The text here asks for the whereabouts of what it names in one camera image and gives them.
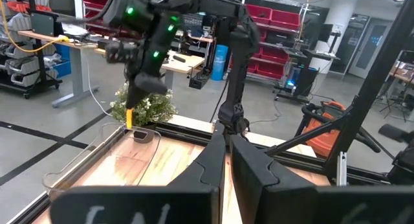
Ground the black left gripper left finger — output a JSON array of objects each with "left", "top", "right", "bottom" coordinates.
[{"left": 50, "top": 133, "right": 226, "bottom": 224}]

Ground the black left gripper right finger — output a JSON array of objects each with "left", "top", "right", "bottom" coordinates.
[{"left": 230, "top": 135, "right": 414, "bottom": 224}]

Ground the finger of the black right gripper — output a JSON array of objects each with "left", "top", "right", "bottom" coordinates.
[
  {"left": 130, "top": 82, "right": 148, "bottom": 109},
  {"left": 125, "top": 82, "right": 134, "bottom": 109}
]

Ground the small potted green plant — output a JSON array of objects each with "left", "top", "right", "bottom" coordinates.
[{"left": 109, "top": 82, "right": 179, "bottom": 144}]

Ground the wooden top grey desk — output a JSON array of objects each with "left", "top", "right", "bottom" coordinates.
[{"left": 17, "top": 29, "right": 206, "bottom": 109}]

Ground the black desk-mounted box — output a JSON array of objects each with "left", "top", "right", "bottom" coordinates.
[{"left": 189, "top": 69, "right": 212, "bottom": 91}]

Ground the blue cylinder container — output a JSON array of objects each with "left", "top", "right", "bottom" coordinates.
[{"left": 210, "top": 44, "right": 229, "bottom": 82}]

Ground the clear plastic bin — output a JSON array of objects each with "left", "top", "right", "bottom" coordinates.
[{"left": 41, "top": 121, "right": 162, "bottom": 201}]

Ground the orange shop vacuum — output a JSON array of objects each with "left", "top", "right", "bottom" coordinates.
[{"left": 300, "top": 100, "right": 382, "bottom": 159}]

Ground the red bin storage shelf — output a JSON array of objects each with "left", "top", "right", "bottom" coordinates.
[
  {"left": 226, "top": 0, "right": 324, "bottom": 84},
  {"left": 82, "top": 0, "right": 136, "bottom": 37}
]

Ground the grey bin storage rack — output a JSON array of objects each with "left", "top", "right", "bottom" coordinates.
[{"left": 0, "top": 0, "right": 72, "bottom": 100}]

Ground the grey desktop device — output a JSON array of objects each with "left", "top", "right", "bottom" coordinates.
[{"left": 30, "top": 12, "right": 56, "bottom": 37}]

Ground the black workstation cart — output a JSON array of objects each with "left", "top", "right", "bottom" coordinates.
[{"left": 273, "top": 21, "right": 342, "bottom": 105}]

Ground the black bulky object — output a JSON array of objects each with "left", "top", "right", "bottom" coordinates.
[{"left": 378, "top": 123, "right": 414, "bottom": 186}]

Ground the grey glass door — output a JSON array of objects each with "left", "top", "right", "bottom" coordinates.
[{"left": 348, "top": 13, "right": 394, "bottom": 80}]

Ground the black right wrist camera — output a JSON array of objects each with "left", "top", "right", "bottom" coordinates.
[{"left": 133, "top": 71, "right": 168, "bottom": 95}]

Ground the long white floor cable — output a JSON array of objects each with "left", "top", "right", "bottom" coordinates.
[{"left": 84, "top": 54, "right": 113, "bottom": 117}]

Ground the silver aluminium bracket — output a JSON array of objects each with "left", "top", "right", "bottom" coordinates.
[{"left": 336, "top": 151, "right": 349, "bottom": 187}]

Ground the yellow cable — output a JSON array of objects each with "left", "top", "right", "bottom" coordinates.
[{"left": 0, "top": 0, "right": 71, "bottom": 54}]

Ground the black aluminium table frame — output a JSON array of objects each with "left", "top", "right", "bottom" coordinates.
[{"left": 6, "top": 0, "right": 414, "bottom": 224}]

